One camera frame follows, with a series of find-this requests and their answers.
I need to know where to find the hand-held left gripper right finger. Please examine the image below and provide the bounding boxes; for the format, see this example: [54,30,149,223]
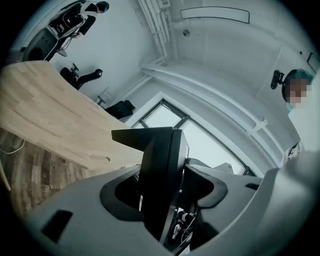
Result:
[183,159,263,252]

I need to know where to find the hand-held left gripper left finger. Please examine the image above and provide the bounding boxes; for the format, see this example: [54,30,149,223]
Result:
[24,164,176,256]

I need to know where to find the dark framed window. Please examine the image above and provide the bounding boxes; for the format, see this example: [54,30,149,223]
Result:
[130,98,256,176]

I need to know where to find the light wooden leg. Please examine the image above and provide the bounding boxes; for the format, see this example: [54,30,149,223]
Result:
[0,159,12,192]

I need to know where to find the person's white clothed torso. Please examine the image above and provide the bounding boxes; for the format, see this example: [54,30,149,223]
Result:
[279,99,320,168]

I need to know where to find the black padded office chair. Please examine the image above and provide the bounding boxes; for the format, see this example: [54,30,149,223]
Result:
[96,96,136,120]

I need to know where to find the person's head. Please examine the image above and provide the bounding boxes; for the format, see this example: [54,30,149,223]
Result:
[282,68,315,111]

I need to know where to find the white metal rack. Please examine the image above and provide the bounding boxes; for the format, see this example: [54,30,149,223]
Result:
[97,86,111,103]

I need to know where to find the black mesh office chair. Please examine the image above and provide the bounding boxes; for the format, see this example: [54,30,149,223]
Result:
[59,63,104,91]

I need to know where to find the long white ceiling lamp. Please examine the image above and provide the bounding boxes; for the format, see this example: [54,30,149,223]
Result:
[179,6,251,25]
[306,52,320,74]

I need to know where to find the white ceiling pipes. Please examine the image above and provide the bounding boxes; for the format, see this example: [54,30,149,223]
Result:
[136,0,179,66]

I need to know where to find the grey plastic panel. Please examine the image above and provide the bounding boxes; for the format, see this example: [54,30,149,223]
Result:
[21,27,61,62]

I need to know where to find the white wall bracket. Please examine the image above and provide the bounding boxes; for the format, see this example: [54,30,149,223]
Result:
[246,116,269,137]

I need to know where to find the white cable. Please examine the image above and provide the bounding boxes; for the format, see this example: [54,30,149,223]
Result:
[0,138,26,155]

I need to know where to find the black head-mounted camera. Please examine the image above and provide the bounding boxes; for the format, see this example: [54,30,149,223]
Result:
[270,69,286,90]

